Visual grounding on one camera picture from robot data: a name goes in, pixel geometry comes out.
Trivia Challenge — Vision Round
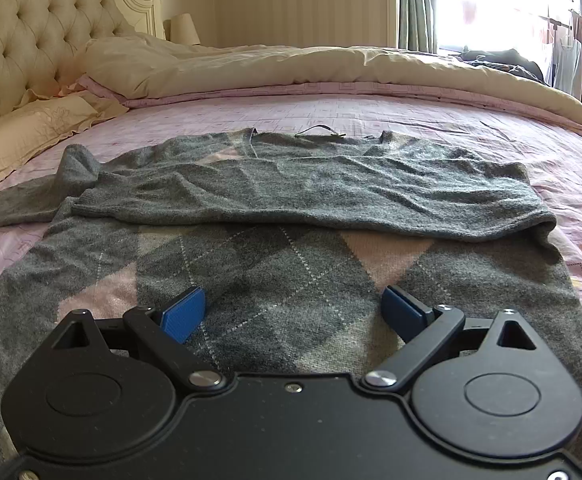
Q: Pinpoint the cream tufted headboard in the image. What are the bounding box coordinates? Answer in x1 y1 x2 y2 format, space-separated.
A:
0 0 165 133

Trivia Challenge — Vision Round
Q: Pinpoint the cream table lamp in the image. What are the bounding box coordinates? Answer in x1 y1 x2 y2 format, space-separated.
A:
164 13 202 46

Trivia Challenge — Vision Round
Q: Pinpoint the cream pillow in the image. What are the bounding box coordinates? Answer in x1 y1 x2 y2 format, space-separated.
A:
0 95 122 183

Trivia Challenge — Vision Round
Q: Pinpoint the pink patterned bed sheet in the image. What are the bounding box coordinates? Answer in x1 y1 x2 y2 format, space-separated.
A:
0 80 582 361

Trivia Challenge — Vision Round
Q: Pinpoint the grey argyle sweater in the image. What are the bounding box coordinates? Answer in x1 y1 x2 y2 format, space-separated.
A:
0 129 582 480

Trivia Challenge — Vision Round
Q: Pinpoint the cream duvet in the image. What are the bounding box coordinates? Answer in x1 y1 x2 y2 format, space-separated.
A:
78 34 582 131

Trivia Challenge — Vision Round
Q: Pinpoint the pile of dark clothes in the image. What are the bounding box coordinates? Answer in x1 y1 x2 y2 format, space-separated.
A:
454 48 546 83

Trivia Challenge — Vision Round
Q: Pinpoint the green curtain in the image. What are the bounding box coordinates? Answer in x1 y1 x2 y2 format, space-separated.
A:
396 0 439 54

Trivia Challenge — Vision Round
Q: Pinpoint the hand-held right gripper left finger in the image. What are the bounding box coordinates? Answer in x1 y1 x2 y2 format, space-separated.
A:
51 285 225 389

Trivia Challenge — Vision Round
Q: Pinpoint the clothes drying rack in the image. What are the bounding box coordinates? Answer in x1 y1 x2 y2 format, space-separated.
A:
541 0 582 106

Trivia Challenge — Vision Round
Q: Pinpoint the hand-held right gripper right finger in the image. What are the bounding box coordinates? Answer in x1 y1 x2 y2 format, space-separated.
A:
364 285 536 389

